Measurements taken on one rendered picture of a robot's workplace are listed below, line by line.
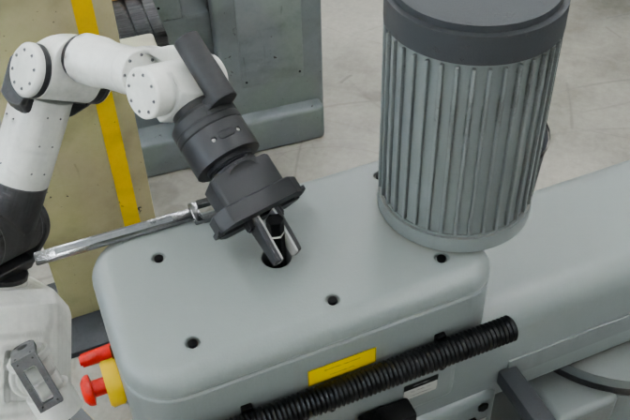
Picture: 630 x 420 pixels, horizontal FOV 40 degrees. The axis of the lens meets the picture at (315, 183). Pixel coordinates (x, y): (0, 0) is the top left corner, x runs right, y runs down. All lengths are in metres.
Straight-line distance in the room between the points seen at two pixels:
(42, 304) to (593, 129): 3.48
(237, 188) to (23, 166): 0.42
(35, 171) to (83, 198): 1.83
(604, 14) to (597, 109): 0.97
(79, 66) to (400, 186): 0.47
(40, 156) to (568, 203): 0.80
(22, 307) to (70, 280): 2.03
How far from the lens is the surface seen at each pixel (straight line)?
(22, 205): 1.37
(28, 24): 2.77
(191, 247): 1.10
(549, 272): 1.27
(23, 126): 1.33
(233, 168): 1.04
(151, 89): 1.06
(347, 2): 5.40
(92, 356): 1.25
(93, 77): 1.21
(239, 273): 1.06
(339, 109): 4.48
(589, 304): 1.30
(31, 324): 1.42
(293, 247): 1.04
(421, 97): 0.95
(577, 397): 1.43
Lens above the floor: 2.66
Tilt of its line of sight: 41 degrees down
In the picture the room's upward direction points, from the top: 2 degrees counter-clockwise
